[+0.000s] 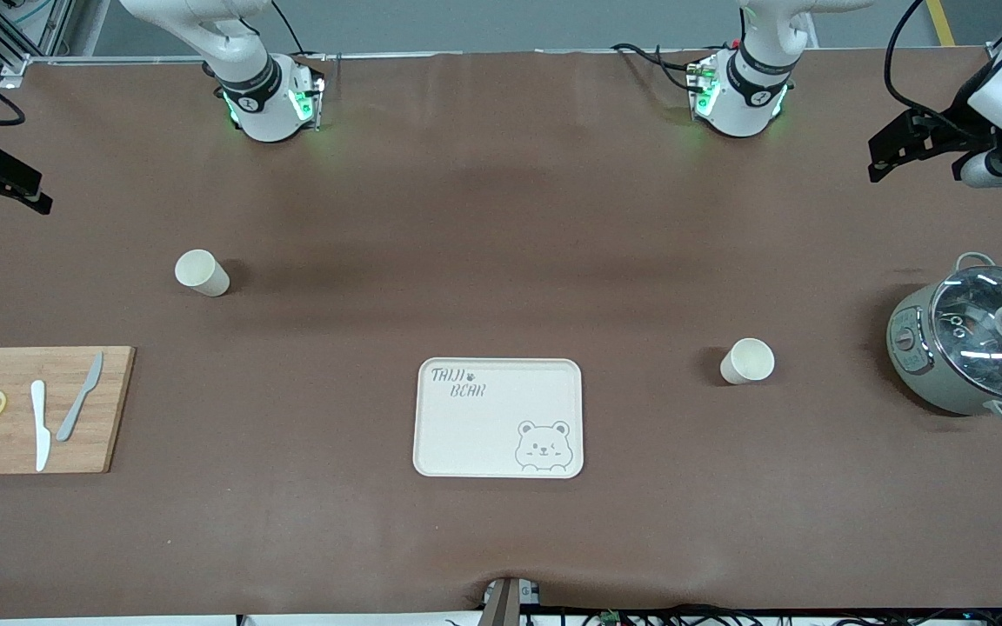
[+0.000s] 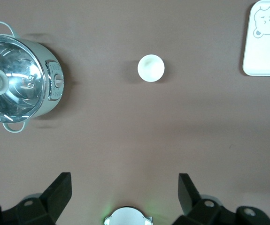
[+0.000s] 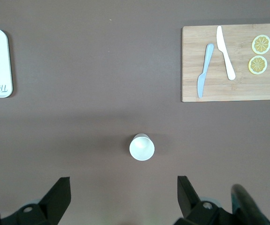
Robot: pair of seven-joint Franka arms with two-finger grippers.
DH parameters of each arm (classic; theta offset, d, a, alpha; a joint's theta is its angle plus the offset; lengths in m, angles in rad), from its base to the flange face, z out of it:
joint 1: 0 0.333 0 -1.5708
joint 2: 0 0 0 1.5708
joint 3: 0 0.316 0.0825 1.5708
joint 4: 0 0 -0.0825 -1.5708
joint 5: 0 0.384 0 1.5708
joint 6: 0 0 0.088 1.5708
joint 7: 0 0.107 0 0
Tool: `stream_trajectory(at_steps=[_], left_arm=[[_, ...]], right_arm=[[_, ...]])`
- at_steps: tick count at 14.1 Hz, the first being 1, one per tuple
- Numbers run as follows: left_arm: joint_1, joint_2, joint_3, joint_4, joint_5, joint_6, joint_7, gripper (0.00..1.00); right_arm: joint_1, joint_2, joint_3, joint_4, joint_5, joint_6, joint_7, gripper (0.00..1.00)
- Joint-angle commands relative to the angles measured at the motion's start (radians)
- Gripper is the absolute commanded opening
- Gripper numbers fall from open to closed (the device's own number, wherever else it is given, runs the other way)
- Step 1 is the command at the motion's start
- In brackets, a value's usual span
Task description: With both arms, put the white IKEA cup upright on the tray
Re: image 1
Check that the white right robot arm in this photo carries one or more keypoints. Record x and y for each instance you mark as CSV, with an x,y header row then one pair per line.
x,y
257,104

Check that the white tray with bear print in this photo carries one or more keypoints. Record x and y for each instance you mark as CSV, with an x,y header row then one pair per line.
x,y
492,426

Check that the aluminium frame with black struts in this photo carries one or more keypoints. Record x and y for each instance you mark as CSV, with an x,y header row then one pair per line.
x,y
49,26

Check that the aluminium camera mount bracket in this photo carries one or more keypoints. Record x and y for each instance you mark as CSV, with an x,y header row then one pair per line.
x,y
501,604

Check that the glass pot lid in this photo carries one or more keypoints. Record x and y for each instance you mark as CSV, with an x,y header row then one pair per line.
x,y
979,330

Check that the brown table cover mat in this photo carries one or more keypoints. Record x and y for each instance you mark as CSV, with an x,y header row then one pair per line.
x,y
501,261

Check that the white plastic knife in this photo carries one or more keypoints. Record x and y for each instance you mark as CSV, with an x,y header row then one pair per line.
x,y
40,426

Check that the white plastic cup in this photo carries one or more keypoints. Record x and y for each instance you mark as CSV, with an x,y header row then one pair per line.
x,y
746,361
202,272

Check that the grey-green electric cooking pot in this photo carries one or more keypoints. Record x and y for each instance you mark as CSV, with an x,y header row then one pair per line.
x,y
918,374

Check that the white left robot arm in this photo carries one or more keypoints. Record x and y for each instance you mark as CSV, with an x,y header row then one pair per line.
x,y
740,100

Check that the wooden cutting board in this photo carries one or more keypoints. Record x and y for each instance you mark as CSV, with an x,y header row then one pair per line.
x,y
14,452

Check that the grey plastic knife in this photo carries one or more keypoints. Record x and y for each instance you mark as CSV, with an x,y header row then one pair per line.
x,y
75,409

